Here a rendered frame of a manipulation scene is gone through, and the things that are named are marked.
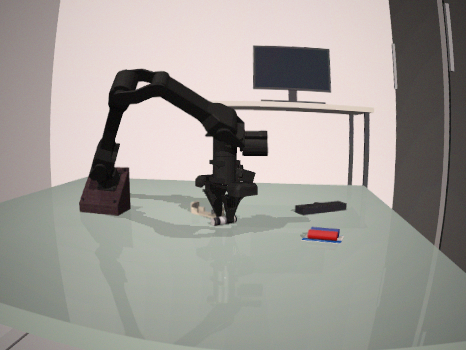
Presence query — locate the black and white battery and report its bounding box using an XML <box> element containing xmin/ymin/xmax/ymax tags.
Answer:
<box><xmin>210</xmin><ymin>216</ymin><xmax>237</xmax><ymax>226</ymax></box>

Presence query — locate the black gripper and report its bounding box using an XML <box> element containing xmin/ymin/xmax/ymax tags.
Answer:
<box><xmin>195</xmin><ymin>156</ymin><xmax>258</xmax><ymax>221</ymax></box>

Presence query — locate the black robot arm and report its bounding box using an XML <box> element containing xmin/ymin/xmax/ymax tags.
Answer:
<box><xmin>88</xmin><ymin>69</ymin><xmax>269</xmax><ymax>191</ymax></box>

